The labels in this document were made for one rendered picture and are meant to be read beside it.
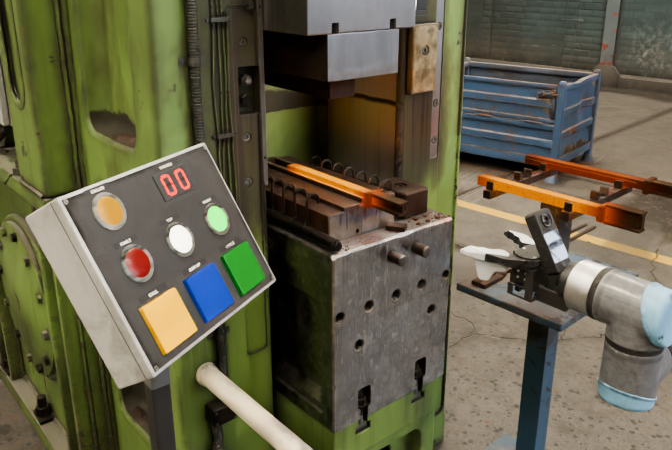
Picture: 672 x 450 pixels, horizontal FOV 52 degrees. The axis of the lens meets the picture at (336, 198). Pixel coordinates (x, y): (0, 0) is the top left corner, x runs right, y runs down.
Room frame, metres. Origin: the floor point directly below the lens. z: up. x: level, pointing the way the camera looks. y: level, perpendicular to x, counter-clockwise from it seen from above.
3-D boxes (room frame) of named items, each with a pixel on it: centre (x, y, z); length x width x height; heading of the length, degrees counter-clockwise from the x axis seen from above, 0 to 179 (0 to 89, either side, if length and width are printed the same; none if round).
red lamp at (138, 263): (0.91, 0.29, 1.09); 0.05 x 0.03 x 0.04; 130
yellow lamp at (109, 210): (0.93, 0.33, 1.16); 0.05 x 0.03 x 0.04; 130
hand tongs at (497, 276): (1.79, -0.58, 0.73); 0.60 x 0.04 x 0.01; 134
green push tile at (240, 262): (1.07, 0.16, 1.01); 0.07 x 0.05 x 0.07; 155
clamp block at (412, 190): (1.62, -0.16, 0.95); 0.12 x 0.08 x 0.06; 40
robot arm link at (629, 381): (0.99, -0.49, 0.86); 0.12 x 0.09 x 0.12; 137
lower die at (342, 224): (1.62, 0.07, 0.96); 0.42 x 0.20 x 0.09; 40
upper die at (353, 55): (1.62, 0.07, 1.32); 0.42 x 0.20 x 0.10; 40
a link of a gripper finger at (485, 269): (1.16, -0.27, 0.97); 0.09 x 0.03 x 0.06; 72
